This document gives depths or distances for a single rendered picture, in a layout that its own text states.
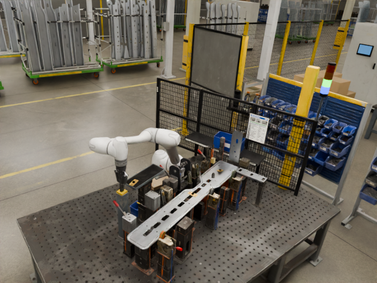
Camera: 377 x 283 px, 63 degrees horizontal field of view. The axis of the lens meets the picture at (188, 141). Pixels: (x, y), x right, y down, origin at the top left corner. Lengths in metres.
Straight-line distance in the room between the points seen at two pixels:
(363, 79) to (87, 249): 7.77
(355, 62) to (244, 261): 7.17
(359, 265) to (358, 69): 5.92
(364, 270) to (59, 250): 3.05
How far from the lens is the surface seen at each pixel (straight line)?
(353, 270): 3.97
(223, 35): 4.86
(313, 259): 3.82
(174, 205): 2.53
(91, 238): 2.75
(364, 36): 8.95
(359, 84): 9.05
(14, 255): 3.81
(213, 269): 2.53
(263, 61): 6.92
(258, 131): 3.28
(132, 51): 10.44
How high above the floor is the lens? 2.60
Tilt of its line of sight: 27 degrees down
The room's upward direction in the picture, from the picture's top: 4 degrees clockwise
